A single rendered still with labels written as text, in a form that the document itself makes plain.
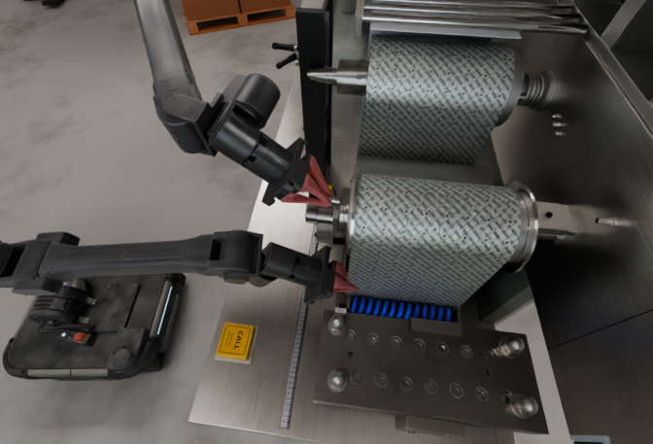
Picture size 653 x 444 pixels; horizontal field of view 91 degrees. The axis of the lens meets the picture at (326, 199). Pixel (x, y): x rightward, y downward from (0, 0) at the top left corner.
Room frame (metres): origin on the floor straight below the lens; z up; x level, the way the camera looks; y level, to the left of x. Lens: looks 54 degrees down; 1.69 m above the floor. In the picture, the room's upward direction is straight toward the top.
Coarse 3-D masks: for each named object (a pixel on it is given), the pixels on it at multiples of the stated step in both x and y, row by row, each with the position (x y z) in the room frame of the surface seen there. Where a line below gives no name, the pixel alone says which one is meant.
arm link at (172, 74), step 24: (144, 0) 0.59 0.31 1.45; (168, 0) 0.64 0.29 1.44; (144, 24) 0.53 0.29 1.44; (168, 24) 0.53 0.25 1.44; (168, 48) 0.48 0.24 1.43; (168, 72) 0.42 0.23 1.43; (168, 96) 0.37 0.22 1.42; (192, 96) 0.37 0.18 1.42; (168, 120) 0.33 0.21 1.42; (192, 144) 0.33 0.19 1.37
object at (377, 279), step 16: (352, 272) 0.24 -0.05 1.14; (368, 272) 0.23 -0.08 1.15; (384, 272) 0.23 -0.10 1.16; (400, 272) 0.23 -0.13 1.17; (416, 272) 0.22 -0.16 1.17; (432, 272) 0.22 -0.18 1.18; (448, 272) 0.22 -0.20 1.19; (464, 272) 0.21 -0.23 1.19; (368, 288) 0.23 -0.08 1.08; (384, 288) 0.23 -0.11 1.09; (400, 288) 0.23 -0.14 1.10; (416, 288) 0.22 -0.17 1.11; (432, 288) 0.22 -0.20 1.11; (448, 288) 0.22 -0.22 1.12; (464, 288) 0.21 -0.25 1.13; (432, 304) 0.22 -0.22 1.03; (448, 304) 0.21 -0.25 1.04
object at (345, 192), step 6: (342, 192) 0.31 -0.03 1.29; (348, 192) 0.31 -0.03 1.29; (342, 198) 0.30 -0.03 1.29; (348, 198) 0.30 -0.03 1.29; (342, 204) 0.29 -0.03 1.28; (348, 204) 0.29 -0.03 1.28; (342, 210) 0.28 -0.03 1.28; (348, 210) 0.28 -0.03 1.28; (342, 216) 0.27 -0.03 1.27; (342, 222) 0.27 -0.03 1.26; (342, 228) 0.27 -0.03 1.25
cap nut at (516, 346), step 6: (498, 342) 0.14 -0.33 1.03; (504, 342) 0.14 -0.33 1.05; (510, 342) 0.13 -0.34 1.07; (516, 342) 0.13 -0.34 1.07; (522, 342) 0.13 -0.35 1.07; (504, 348) 0.13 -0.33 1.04; (510, 348) 0.13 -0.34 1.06; (516, 348) 0.12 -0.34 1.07; (522, 348) 0.12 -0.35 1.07; (504, 354) 0.12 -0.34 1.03; (510, 354) 0.12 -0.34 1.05; (516, 354) 0.12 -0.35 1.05
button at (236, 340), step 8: (224, 328) 0.19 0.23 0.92; (232, 328) 0.19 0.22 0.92; (240, 328) 0.19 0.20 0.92; (248, 328) 0.19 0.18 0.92; (224, 336) 0.18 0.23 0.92; (232, 336) 0.18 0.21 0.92; (240, 336) 0.18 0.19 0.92; (248, 336) 0.18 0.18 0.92; (224, 344) 0.16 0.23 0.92; (232, 344) 0.16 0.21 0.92; (240, 344) 0.16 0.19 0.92; (248, 344) 0.16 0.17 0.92; (224, 352) 0.14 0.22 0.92; (232, 352) 0.14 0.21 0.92; (240, 352) 0.14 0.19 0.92; (248, 352) 0.15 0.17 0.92
